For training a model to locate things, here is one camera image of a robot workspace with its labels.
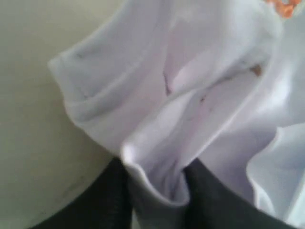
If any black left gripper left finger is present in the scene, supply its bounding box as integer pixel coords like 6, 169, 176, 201
34, 159, 132, 229

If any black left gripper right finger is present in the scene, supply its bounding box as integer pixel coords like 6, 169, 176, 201
184, 159, 290, 229

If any white t-shirt red lettering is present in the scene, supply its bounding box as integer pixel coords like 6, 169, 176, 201
48, 0, 305, 229

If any orange clothing tag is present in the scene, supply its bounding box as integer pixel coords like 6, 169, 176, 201
265, 0, 305, 19

